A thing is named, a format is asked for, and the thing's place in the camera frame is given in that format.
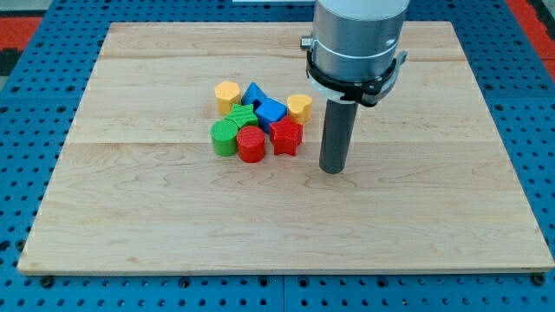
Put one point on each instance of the blue triangle block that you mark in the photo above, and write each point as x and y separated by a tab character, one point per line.
253	95

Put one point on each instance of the wooden board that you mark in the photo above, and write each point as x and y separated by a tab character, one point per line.
428	187

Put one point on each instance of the green cylinder block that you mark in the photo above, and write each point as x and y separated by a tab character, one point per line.
224	137

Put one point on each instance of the grey cylindrical pointer rod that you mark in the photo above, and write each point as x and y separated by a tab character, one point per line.
339	121

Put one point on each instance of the red star block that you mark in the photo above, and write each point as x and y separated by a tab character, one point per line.
286	135

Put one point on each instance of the yellow heart block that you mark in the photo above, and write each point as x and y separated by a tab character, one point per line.
299	107

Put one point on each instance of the red cylinder block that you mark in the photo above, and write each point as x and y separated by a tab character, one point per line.
251	144

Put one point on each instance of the blue cube block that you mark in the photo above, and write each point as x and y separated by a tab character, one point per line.
268	112

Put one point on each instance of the yellow hexagon block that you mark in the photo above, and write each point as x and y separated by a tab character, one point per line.
227	93

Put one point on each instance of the green star block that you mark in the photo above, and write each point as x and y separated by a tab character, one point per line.
243	115

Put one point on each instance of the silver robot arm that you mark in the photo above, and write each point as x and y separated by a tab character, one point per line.
355	40

